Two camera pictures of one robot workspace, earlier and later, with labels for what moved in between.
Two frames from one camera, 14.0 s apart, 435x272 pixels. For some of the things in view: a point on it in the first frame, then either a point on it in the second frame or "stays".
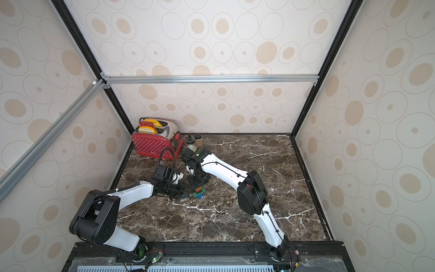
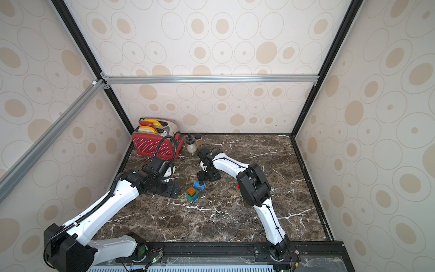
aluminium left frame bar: [18, 169] stays
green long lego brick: [196, 194] to [190, 197]
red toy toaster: [165, 144] stays
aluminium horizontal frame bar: [153, 79] stays
